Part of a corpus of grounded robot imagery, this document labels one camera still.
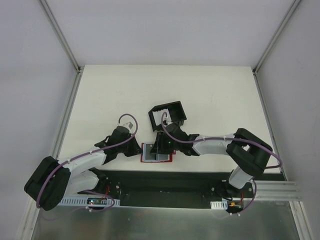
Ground aluminium front rail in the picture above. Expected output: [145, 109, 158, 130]
[255, 180, 302, 202]

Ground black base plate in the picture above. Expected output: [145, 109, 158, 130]
[76, 169, 254, 208]

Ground right white cable duct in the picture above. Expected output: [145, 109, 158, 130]
[210, 200, 228, 210]

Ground black card box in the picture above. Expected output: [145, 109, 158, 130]
[148, 101, 187, 132]

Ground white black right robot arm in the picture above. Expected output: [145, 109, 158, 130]
[150, 123, 273, 198]

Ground white cable duct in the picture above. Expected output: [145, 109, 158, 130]
[58, 196, 121, 208]
[210, 200, 228, 210]

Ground aluminium frame post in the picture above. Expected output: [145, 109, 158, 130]
[37, 0, 82, 73]
[252, 0, 303, 76]

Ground left white cable duct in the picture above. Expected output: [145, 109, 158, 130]
[58, 196, 121, 208]

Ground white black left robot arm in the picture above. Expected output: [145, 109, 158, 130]
[24, 122, 143, 211]

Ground right aluminium frame post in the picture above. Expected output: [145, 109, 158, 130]
[252, 0, 303, 76]

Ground left aluminium frame post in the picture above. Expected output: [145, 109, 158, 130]
[37, 0, 82, 73]

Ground red leather card holder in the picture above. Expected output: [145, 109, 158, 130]
[140, 143, 176, 163]

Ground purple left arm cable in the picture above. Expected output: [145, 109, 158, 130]
[36, 113, 139, 215]

